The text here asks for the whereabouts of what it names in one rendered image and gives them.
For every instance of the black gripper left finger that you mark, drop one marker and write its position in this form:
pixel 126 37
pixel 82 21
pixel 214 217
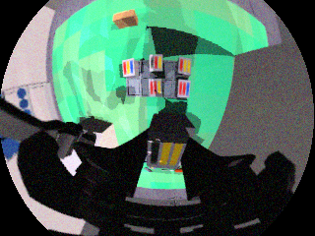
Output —
pixel 125 161

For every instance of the dark grey flat panel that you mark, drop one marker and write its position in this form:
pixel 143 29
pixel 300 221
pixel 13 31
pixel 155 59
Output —
pixel 270 107

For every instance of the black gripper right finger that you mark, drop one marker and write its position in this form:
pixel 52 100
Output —
pixel 202 168

